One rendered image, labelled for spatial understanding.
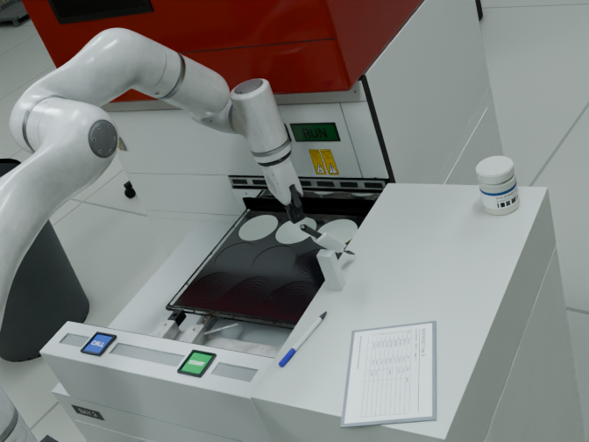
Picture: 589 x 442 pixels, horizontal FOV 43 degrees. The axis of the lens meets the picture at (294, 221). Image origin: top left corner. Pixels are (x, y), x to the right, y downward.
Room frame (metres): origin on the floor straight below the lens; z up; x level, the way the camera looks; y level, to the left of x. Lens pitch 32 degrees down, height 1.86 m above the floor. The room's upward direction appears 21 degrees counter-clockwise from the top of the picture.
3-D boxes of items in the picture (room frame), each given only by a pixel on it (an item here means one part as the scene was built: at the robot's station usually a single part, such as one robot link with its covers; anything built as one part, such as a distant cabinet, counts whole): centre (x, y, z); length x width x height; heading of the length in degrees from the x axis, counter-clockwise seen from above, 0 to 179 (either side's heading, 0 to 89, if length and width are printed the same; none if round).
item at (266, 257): (1.39, 0.07, 0.90); 0.34 x 0.34 x 0.01; 50
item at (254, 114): (1.42, -0.01, 1.23); 0.09 x 0.08 x 0.13; 42
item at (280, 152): (1.42, -0.01, 1.15); 0.09 x 0.08 x 0.03; 14
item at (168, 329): (1.28, 0.35, 0.89); 0.08 x 0.03 x 0.03; 140
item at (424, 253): (1.07, -0.16, 0.89); 0.62 x 0.35 x 0.14; 140
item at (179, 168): (1.69, 0.08, 1.02); 0.81 x 0.03 x 0.40; 50
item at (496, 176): (1.20, -0.39, 1.01); 0.07 x 0.07 x 0.10
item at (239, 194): (1.56, -0.05, 0.89); 0.44 x 0.02 x 0.10; 50
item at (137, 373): (1.16, 0.36, 0.89); 0.55 x 0.09 x 0.14; 50
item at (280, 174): (1.42, -0.01, 1.09); 0.10 x 0.07 x 0.11; 14
